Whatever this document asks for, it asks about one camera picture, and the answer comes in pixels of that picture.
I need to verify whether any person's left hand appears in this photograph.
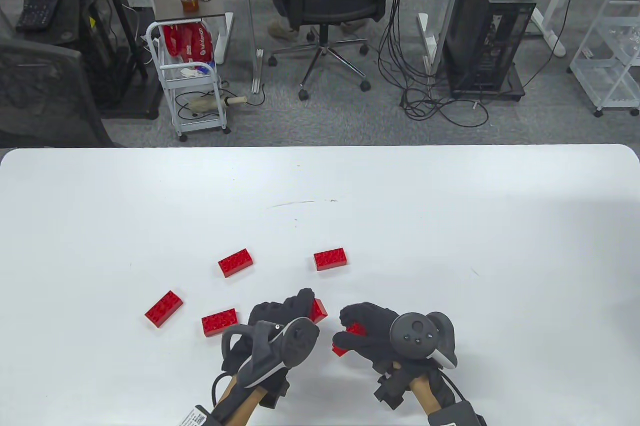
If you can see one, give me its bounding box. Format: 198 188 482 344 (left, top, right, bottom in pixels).
222 288 317 374

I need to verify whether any person's right hand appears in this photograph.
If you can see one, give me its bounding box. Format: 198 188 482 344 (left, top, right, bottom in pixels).
332 302 452 383

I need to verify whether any person's left forearm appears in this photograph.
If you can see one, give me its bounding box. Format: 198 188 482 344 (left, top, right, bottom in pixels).
212 374 268 426

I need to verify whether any black forearm sensor box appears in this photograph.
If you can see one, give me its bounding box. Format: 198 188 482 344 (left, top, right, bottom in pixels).
177 405 221 426
427 400 485 426

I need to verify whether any person's right forearm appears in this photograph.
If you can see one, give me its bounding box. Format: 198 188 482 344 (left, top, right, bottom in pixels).
409 377 443 414

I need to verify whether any grey handheld controller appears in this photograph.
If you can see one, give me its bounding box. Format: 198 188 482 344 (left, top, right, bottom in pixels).
220 316 321 389
389 311 458 371

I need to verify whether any white rolling cart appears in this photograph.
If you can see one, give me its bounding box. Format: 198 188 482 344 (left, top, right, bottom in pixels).
146 20 232 143

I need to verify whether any cream handheld brush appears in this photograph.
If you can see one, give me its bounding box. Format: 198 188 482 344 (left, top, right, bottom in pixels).
186 94 249 115

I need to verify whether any black pole stand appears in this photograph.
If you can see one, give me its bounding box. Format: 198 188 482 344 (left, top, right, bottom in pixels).
90 0 163 120

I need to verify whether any black computer dolly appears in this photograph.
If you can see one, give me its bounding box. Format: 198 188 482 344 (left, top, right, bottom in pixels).
449 64 526 102

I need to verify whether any red plastic bag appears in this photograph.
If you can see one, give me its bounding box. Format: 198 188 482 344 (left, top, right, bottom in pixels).
162 23 216 67

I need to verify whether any black swivel office chair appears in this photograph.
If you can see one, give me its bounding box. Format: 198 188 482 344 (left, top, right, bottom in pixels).
262 0 403 101

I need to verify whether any black mesh office chair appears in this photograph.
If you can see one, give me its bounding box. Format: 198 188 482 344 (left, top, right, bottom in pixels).
0 11 118 148

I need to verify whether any brown side table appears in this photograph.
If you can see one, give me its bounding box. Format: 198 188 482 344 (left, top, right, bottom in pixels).
150 0 236 65

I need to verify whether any black computer tower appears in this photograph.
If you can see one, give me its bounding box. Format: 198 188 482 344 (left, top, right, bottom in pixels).
442 0 537 94

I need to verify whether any white desk leg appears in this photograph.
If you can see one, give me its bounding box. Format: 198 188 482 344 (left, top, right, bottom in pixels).
530 0 581 58

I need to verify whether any black keyboard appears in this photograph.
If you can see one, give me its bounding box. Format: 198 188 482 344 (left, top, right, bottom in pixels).
15 0 69 32

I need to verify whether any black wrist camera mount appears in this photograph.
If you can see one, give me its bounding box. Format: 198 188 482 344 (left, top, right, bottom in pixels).
374 371 413 411
260 379 291 409

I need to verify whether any black sensor cable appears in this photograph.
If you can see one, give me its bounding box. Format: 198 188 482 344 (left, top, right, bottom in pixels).
440 370 471 404
211 372 236 409

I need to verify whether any tangle of black cables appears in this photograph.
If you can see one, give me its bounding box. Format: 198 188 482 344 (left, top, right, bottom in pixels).
376 0 578 128

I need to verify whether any white wire rack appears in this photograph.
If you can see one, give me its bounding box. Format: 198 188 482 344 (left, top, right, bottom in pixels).
567 0 640 118

